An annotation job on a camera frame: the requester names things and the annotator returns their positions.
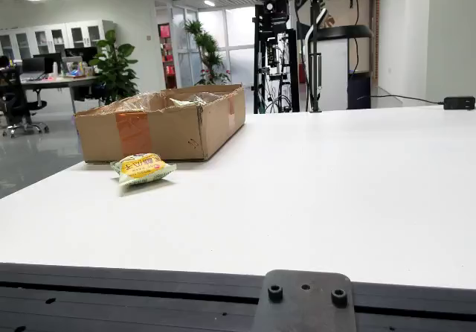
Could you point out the flat clear plastic bag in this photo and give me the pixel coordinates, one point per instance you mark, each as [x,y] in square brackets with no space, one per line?
[201,98]

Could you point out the white kiosk with black top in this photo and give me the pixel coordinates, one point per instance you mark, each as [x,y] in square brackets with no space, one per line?
[334,71]

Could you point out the red display shelf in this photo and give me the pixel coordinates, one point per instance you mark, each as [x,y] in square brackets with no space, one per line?
[167,56]

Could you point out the broad-leaf potted plant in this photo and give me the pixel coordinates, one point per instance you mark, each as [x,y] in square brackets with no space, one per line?
[115,67]

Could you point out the grey office desk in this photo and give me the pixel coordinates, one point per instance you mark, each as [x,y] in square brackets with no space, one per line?
[56,82]

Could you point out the small black computer monitor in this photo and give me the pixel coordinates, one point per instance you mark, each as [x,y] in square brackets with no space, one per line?
[32,65]

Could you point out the large black computer monitor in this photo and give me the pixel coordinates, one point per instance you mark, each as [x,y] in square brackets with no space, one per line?
[52,59]

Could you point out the black metal mounting plate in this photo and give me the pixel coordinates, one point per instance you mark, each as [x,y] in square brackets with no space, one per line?
[305,306]

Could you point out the black pole stand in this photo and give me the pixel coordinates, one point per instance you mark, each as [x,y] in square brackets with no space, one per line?
[315,67]

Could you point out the crumpled clear plastic bag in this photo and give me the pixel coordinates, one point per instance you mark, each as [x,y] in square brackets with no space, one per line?
[139,101]

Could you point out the black equipment rack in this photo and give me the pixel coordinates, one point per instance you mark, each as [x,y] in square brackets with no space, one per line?
[273,60]

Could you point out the yellow green snack packet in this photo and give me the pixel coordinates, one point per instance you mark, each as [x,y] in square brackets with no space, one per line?
[143,168]

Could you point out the black office chair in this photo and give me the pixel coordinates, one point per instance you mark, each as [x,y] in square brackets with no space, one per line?
[15,101]

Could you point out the white glass-door wall cabinets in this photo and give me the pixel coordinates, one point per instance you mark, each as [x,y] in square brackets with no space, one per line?
[56,36]

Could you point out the black power adapter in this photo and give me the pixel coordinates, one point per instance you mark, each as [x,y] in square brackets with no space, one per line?
[459,103]

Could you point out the tall slender potted plant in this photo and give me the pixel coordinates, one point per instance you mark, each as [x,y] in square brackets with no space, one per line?
[208,49]

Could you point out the open cardboard box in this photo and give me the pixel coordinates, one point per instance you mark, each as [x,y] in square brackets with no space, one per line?
[175,134]

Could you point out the dark aluminium frame rail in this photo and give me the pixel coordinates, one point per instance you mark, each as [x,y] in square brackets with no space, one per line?
[111,298]

